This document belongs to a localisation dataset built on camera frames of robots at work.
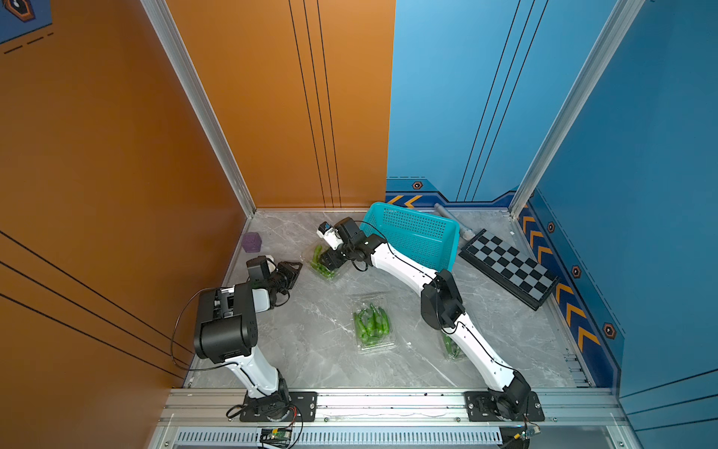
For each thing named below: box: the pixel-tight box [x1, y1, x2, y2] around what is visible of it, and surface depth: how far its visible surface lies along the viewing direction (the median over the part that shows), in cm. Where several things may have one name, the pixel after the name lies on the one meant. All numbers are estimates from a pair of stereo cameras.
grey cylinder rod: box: [433, 202, 475, 241], surface depth 117 cm
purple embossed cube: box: [241, 231, 262, 253], surface depth 108 cm
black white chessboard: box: [458, 228, 561, 312], surface depth 99 cm
